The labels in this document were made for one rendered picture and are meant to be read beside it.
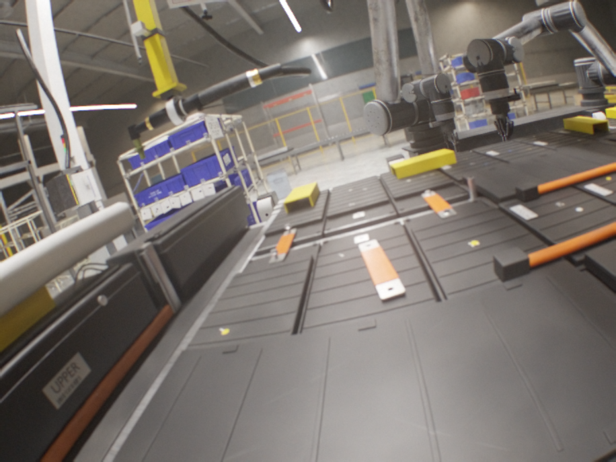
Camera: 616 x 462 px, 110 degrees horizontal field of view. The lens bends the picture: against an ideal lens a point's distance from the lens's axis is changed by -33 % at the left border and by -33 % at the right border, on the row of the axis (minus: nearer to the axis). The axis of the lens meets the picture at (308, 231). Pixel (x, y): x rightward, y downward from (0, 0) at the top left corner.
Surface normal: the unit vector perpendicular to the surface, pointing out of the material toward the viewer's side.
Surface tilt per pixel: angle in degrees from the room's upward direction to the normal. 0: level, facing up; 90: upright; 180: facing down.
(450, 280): 0
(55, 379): 90
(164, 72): 90
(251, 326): 0
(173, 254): 90
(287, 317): 0
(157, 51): 90
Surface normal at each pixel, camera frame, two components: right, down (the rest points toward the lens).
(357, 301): -0.31, -0.90
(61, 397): 0.94, -0.25
